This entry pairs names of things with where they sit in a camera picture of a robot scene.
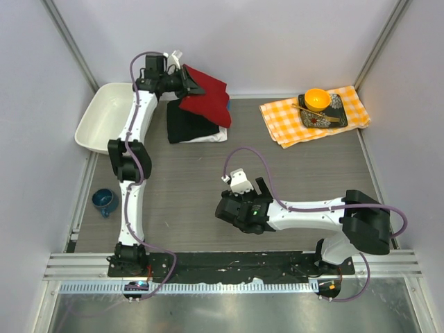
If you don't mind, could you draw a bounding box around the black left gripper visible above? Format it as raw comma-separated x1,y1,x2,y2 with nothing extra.
161,67,206,100

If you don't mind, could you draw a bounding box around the red t-shirt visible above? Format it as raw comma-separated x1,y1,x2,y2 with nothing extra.
180,65,232,128

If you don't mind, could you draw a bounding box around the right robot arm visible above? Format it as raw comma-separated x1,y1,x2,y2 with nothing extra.
215,178,391,276

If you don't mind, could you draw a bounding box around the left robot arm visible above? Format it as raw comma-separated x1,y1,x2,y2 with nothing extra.
107,50,205,278

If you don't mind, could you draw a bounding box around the folded black t-shirt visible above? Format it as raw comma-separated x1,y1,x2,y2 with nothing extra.
166,100,220,144

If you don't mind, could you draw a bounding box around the folded white t-shirt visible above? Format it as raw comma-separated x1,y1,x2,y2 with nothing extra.
181,126,228,144

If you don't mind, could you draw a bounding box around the yellow checkered cloth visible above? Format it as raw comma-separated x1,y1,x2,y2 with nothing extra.
259,86,370,148

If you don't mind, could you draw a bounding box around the white rectangular tray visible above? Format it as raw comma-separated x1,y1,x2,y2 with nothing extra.
74,83,133,155

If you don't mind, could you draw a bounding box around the wooden chopstick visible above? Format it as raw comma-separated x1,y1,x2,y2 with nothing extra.
291,103,341,123

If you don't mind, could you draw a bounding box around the orange bowl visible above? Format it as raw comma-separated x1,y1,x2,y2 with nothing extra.
304,88,331,112

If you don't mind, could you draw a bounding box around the black floral plate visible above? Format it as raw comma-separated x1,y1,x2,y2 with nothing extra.
298,94,348,129

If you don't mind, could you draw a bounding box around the blue ceramic mug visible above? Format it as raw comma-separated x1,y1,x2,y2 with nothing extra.
92,188,119,218

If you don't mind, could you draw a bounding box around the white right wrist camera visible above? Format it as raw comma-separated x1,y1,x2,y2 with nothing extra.
221,168,254,195

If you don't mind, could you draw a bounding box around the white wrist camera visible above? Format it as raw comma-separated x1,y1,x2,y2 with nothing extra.
221,168,254,195
164,50,182,70

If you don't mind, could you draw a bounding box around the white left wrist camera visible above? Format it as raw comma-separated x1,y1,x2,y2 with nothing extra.
164,50,182,70

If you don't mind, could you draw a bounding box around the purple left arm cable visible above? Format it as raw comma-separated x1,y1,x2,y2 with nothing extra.
123,51,178,301

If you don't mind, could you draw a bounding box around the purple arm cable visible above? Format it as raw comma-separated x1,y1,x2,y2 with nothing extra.
123,51,178,301
221,146,409,302

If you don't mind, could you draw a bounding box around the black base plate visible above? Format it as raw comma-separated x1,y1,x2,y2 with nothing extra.
107,251,355,284

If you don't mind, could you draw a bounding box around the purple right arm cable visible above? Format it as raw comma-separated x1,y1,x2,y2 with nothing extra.
221,146,409,302

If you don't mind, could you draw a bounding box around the perforated cable rail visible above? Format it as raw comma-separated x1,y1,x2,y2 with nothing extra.
59,280,318,295

